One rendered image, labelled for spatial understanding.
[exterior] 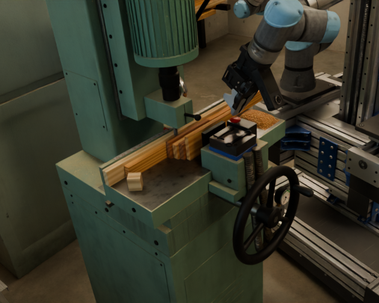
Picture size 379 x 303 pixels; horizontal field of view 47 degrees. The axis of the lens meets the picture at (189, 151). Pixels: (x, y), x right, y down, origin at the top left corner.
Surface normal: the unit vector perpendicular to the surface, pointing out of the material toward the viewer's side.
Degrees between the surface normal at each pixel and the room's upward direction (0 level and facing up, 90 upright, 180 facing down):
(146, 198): 0
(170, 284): 90
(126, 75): 90
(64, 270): 0
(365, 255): 0
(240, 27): 90
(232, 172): 90
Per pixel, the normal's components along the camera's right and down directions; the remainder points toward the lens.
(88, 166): -0.09, -0.85
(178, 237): 0.72, 0.31
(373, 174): -0.83, 0.36
